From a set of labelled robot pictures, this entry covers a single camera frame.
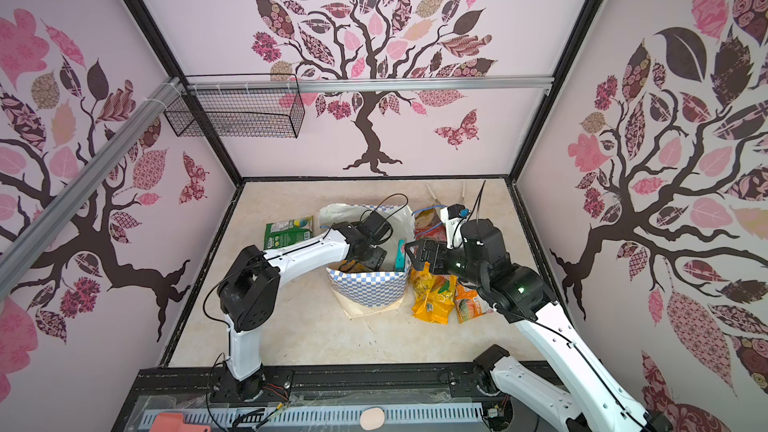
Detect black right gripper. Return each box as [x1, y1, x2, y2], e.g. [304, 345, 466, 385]
[404, 238, 487, 288]

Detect teal item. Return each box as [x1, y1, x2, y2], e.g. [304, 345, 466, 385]
[394, 239, 407, 272]

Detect red gold fruit snack bag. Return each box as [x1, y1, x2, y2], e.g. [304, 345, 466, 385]
[413, 205, 446, 241]

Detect blue checkered paper bag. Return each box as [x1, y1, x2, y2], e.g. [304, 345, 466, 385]
[325, 205, 414, 319]

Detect yellow snack packet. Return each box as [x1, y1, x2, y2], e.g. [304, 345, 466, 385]
[409, 263, 458, 325]

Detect orange snack packet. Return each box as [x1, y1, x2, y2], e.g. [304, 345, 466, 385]
[454, 284, 493, 324]

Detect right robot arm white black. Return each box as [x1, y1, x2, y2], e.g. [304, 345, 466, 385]
[404, 198, 673, 431]

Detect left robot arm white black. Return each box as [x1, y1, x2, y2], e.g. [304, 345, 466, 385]
[212, 207, 394, 402]

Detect metal tongs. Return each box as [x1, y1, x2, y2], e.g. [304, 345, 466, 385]
[426, 180, 467, 207]

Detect round beige sticker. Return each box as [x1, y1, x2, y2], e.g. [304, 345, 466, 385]
[359, 407, 386, 431]

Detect aluminium crossbar back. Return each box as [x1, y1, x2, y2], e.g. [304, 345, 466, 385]
[186, 75, 554, 93]

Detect aluminium crossbar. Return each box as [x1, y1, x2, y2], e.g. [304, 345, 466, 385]
[186, 75, 554, 93]
[1, 77, 183, 297]

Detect red object at bottom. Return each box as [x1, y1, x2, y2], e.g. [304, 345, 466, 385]
[149, 412, 211, 432]

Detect aluminium crossbar left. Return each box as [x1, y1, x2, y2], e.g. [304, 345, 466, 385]
[1, 77, 183, 297]

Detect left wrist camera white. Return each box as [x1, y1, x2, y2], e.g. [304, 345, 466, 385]
[358, 211, 393, 245]

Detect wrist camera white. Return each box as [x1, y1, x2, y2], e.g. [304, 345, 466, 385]
[358, 211, 393, 245]
[438, 204, 470, 249]

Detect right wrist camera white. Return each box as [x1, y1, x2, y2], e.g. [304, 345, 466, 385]
[438, 204, 470, 249]

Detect white slotted cable duct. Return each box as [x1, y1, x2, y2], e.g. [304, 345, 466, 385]
[140, 403, 487, 431]

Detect black wire mesh basket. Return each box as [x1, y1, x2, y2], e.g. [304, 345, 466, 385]
[164, 72, 305, 139]

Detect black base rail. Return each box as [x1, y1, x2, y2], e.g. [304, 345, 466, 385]
[112, 357, 552, 431]

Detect black metal frame post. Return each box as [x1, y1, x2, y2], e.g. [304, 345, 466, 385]
[122, 0, 244, 188]

